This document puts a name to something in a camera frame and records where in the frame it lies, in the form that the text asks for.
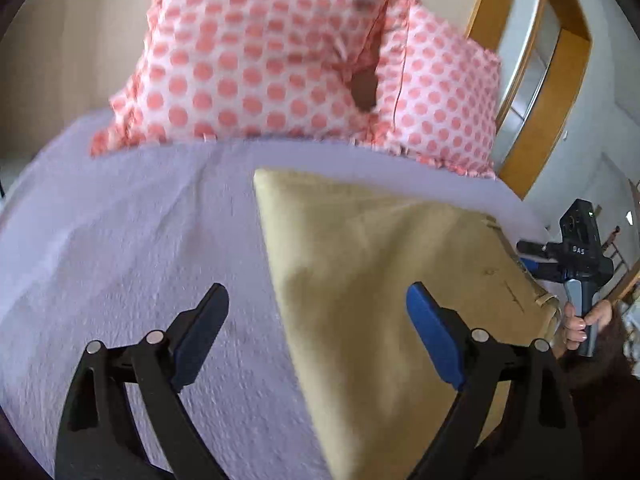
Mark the beige pants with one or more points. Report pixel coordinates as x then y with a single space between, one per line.
380 280

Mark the lavender bed sheet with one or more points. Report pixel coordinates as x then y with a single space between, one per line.
140 240

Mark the pink polka dot pillow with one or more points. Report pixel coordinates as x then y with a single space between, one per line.
280 70

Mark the wooden headboard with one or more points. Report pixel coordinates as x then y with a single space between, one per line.
540 70

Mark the wooden chair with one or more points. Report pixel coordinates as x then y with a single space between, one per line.
616 247

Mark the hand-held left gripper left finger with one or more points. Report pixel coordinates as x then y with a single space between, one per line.
196 340

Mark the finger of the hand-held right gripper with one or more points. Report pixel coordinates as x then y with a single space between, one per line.
531 248
542 270

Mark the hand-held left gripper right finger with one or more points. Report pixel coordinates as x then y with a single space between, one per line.
434 330

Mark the person's dark sleeved forearm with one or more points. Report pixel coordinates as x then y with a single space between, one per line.
600 400

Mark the person's right hand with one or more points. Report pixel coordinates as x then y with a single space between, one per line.
582 321

